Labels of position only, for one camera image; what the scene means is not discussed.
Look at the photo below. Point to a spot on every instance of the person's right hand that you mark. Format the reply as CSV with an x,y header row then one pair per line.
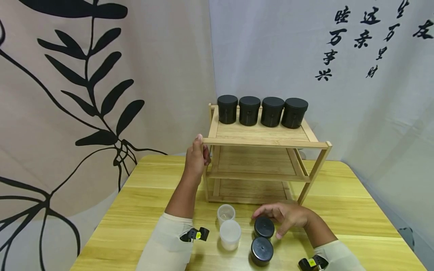
x,y
293,217

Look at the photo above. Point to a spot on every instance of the person's left hand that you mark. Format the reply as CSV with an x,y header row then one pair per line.
x,y
195,160

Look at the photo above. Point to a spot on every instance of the black round lidded jar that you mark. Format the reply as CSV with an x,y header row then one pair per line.
x,y
261,251
264,228
293,114
272,112
227,110
249,111

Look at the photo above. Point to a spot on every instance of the wooden three-tier shelf rack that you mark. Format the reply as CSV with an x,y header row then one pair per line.
x,y
261,134

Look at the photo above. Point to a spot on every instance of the person's left forearm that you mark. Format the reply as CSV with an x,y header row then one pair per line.
x,y
173,226

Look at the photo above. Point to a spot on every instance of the person's right forearm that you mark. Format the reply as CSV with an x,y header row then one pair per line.
x,y
327,246

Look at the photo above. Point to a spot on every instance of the black wrist band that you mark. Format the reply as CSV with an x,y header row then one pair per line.
x,y
313,262
195,235

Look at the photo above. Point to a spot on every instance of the clear plastic open jar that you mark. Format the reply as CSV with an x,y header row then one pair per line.
x,y
226,213

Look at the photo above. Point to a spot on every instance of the clear plastic lidded jar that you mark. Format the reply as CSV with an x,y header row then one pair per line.
x,y
230,235

